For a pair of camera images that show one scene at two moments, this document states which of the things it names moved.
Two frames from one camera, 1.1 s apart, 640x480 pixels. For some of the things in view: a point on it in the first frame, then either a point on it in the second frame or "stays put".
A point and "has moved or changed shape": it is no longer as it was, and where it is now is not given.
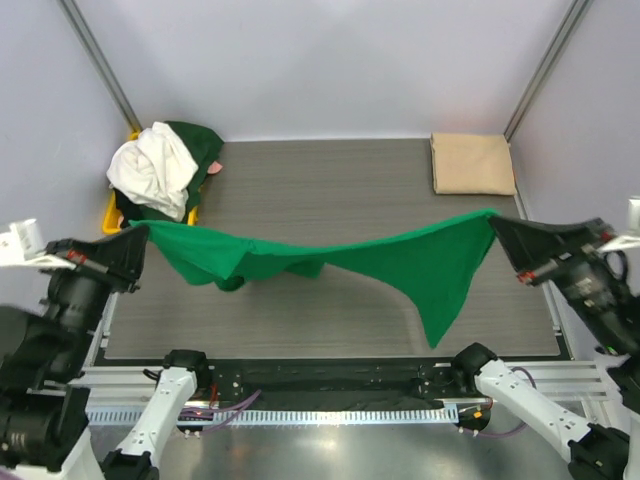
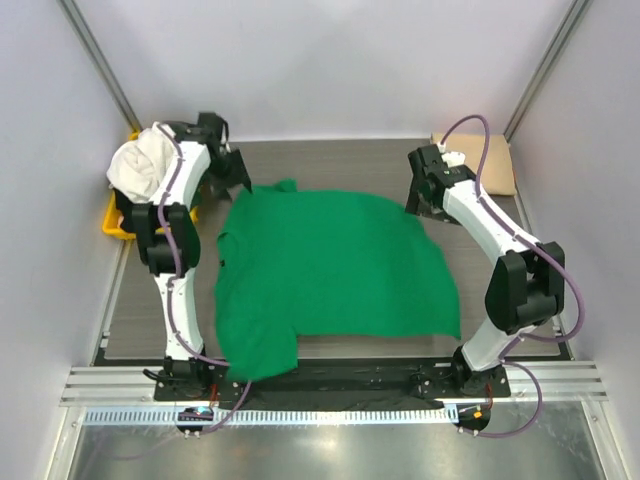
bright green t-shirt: (430, 266) has moved or changed shape
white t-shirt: (153, 171) stays put
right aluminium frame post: (547, 63) stays put
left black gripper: (120, 254) -> (237, 175)
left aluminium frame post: (99, 63) stays put
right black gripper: (534, 244) -> (414, 205)
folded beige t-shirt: (471, 164) stays put
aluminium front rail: (582, 382) stays put
